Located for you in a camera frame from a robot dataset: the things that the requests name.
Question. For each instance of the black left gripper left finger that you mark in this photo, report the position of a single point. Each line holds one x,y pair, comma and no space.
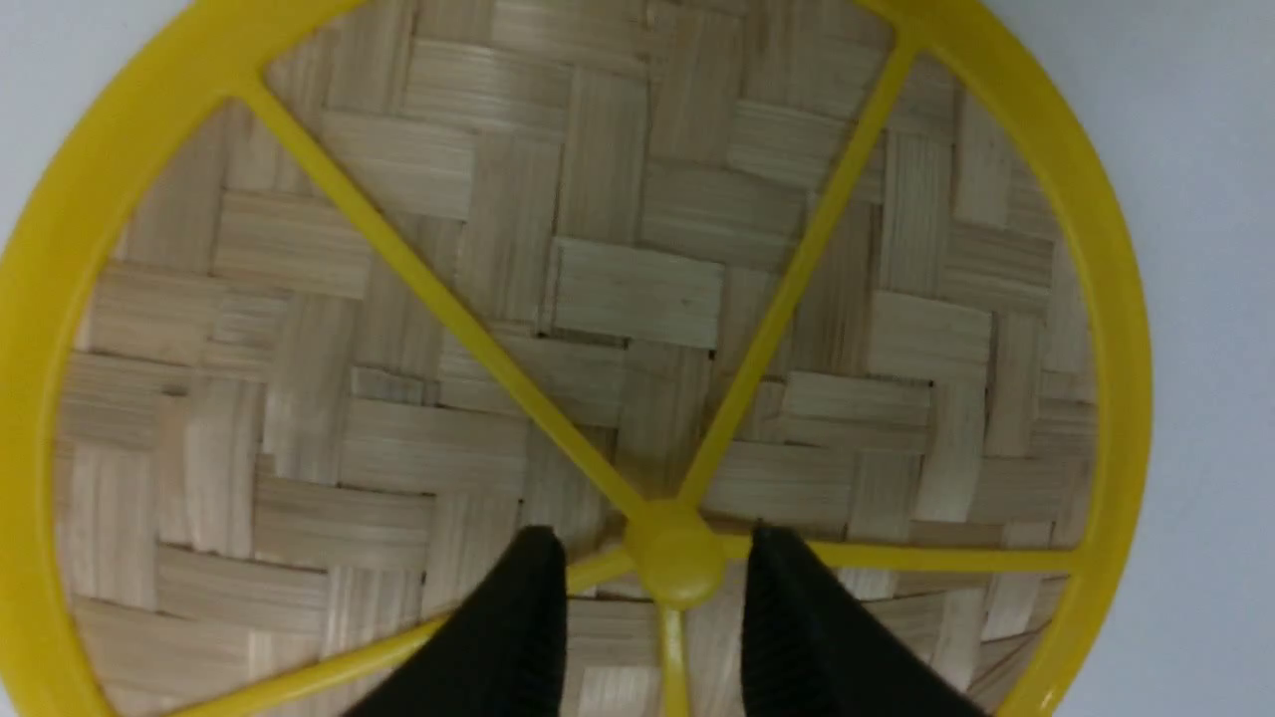
503,652

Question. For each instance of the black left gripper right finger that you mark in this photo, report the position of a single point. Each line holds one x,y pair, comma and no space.
809,648

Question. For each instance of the yellow bamboo steamer lid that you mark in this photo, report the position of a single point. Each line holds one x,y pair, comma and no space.
321,301

